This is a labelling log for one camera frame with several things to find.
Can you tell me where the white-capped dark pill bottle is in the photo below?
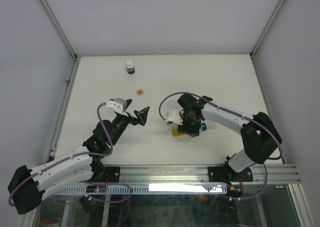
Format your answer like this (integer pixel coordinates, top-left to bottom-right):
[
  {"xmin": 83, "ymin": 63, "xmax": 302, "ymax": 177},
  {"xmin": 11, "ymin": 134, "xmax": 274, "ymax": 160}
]
[{"xmin": 125, "ymin": 59, "xmax": 135, "ymax": 75}]

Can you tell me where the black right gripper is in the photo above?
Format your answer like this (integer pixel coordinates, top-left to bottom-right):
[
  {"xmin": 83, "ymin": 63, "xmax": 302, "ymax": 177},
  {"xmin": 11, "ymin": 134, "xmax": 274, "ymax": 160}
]
[{"xmin": 177, "ymin": 112, "xmax": 201, "ymax": 137}]

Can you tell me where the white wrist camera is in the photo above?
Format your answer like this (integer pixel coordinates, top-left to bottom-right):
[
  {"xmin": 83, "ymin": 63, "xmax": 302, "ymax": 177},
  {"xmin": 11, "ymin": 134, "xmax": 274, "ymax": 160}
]
[
  {"xmin": 104, "ymin": 98, "xmax": 128, "ymax": 116},
  {"xmin": 164, "ymin": 110, "xmax": 183, "ymax": 126}
]

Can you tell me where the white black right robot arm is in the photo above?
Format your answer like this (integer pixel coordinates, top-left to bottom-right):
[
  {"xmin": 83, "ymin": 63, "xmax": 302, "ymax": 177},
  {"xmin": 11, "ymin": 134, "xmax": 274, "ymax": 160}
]
[{"xmin": 177, "ymin": 93, "xmax": 282, "ymax": 184}]

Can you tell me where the aluminium cage frame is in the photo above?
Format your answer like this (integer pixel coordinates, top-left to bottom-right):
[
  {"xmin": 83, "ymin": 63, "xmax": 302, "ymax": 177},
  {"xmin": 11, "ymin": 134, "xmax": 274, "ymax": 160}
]
[{"xmin": 14, "ymin": 0, "xmax": 320, "ymax": 227}]

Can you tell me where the white slotted cable duct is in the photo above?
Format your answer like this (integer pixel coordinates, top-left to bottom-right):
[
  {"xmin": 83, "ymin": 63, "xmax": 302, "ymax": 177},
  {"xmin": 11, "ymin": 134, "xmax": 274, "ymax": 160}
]
[{"xmin": 56, "ymin": 183, "xmax": 227, "ymax": 195}]

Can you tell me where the aluminium mounting rail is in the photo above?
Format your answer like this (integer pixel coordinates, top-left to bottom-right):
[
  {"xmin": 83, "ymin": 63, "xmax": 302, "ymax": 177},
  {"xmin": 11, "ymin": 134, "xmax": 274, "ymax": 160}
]
[{"xmin": 31, "ymin": 163, "xmax": 300, "ymax": 187}]

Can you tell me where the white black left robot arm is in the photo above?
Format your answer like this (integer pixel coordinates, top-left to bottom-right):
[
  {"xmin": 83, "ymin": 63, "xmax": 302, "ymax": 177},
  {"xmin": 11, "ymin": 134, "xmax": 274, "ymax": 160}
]
[{"xmin": 7, "ymin": 98, "xmax": 150, "ymax": 215}]

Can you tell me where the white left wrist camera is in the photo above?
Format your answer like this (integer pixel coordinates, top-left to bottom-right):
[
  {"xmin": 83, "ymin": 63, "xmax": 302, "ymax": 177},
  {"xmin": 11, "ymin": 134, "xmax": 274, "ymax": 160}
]
[{"xmin": 104, "ymin": 98, "xmax": 128, "ymax": 116}]

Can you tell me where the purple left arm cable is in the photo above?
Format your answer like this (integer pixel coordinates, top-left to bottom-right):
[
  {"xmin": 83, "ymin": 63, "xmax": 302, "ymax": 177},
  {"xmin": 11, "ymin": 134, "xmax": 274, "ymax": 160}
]
[{"xmin": 7, "ymin": 101, "xmax": 133, "ymax": 227}]

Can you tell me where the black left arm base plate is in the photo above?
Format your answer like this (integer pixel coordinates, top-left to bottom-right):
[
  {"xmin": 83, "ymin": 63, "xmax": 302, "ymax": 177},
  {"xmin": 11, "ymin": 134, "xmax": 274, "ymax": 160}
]
[{"xmin": 100, "ymin": 166, "xmax": 121, "ymax": 183}]

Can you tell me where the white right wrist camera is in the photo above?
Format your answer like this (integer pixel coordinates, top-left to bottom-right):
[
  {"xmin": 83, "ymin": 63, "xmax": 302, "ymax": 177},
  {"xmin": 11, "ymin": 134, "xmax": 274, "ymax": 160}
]
[{"xmin": 164, "ymin": 110, "xmax": 183, "ymax": 126}]

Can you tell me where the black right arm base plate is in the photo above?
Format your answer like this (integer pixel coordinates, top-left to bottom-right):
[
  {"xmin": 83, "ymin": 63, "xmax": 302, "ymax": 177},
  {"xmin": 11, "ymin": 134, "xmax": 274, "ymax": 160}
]
[{"xmin": 207, "ymin": 165, "xmax": 254, "ymax": 185}]

